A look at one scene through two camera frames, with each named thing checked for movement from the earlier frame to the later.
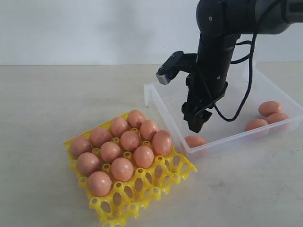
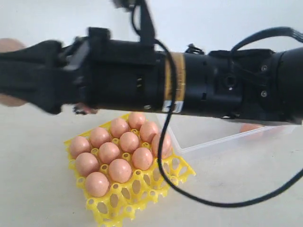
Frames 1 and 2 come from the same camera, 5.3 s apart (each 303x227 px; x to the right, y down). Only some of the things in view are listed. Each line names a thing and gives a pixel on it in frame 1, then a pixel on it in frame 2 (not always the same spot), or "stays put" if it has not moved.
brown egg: x=100 y=136 stays put
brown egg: x=135 y=118 stays put
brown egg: x=192 y=141 → x=6 y=45
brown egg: x=147 y=129 stays put
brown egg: x=143 y=156 stays put
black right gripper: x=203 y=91 → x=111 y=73
